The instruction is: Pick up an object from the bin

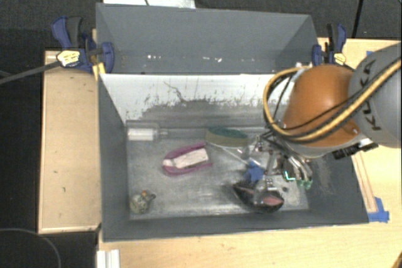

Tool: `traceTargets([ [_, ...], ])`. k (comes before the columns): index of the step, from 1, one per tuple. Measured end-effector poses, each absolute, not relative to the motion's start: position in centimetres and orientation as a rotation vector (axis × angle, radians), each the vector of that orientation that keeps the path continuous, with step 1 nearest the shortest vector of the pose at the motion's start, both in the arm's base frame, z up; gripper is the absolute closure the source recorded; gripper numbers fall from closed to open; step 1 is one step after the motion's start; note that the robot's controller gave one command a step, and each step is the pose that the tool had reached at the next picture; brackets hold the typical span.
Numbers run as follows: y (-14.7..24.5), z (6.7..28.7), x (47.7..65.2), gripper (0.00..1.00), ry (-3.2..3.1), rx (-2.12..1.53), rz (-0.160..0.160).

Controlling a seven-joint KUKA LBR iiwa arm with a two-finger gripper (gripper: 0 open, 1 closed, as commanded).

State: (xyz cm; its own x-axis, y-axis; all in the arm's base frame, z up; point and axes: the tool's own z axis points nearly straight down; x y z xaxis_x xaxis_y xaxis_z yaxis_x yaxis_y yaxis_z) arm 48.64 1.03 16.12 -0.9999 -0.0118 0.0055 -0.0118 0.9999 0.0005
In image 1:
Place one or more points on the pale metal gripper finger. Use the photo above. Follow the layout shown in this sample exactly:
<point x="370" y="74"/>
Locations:
<point x="261" y="191"/>
<point x="268" y="161"/>

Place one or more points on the black sunglasses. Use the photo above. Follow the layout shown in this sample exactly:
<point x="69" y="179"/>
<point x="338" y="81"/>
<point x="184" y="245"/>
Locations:
<point x="246" y="195"/>

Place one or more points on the small blue toy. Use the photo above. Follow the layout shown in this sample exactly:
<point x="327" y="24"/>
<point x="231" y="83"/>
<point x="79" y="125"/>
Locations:
<point x="255" y="173"/>

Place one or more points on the clear glass thing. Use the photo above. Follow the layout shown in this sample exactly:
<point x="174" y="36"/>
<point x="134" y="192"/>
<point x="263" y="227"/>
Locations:
<point x="234" y="153"/>

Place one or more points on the purple and white oval packet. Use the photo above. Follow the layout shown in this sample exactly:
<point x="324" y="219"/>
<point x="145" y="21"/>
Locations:
<point x="188" y="161"/>

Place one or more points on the clear plastic bottle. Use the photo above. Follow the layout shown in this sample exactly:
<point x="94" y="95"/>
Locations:
<point x="143" y="134"/>

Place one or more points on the grey metal bin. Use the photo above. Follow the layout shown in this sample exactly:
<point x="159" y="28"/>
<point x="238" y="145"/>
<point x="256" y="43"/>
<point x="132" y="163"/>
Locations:
<point x="201" y="40"/>

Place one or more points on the pale wood board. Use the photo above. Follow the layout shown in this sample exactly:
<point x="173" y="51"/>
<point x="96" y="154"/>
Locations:
<point x="70" y="141"/>

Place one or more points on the black cylinder on white bracket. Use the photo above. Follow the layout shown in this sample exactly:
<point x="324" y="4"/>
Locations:
<point x="347" y="152"/>

